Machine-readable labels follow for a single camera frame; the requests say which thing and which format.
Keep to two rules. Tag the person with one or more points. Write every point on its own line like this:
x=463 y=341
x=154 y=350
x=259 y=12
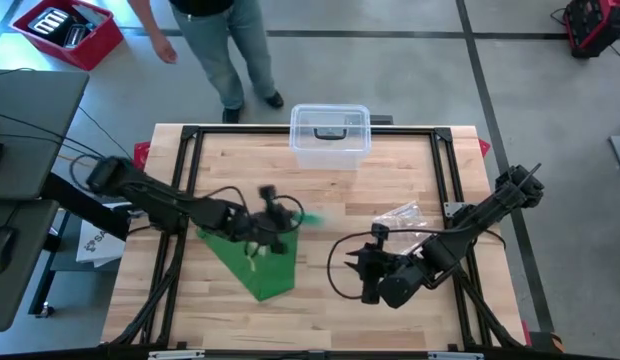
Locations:
x=215 y=50

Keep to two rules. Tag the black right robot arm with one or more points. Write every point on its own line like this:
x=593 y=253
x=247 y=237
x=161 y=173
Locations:
x=490 y=210

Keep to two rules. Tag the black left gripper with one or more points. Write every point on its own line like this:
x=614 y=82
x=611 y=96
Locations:
x=260 y=225

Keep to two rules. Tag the teal bandage roll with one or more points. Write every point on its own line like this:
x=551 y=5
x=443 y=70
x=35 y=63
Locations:
x=314 y=219

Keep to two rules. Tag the small black silver device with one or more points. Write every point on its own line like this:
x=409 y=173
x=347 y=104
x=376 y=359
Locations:
x=76 y=36

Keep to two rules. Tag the silver bracket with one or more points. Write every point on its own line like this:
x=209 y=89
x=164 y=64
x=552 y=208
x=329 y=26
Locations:
x=456 y=356
x=176 y=355

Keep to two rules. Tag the black desk leg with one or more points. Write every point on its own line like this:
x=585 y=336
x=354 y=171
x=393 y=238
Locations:
x=46 y=280

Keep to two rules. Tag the red and black equipment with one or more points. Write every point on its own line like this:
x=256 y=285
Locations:
x=595 y=27

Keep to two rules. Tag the grey desk top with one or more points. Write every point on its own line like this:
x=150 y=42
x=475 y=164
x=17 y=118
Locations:
x=40 y=95
x=15 y=295

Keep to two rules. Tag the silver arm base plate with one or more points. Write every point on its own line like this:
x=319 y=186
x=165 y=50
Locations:
x=454 y=209

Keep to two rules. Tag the light green bandage strip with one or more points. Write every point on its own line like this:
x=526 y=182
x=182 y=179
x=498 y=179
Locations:
x=260 y=280

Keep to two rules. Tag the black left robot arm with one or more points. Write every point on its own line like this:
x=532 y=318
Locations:
x=165 y=202

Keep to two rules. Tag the black computer mouse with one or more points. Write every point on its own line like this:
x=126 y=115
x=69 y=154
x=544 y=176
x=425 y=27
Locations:
x=1 y=247

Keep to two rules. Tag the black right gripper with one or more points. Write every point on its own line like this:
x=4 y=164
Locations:
x=395 y=282

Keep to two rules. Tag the white printed cardboard box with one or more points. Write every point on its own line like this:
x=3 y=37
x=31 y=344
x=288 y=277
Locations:
x=97 y=247

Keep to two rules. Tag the black white striped device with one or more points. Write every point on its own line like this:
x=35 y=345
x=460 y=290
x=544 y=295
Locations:
x=50 y=22

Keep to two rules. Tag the red plastic crate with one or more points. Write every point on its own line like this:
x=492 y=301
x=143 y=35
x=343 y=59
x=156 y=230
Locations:
x=97 y=47

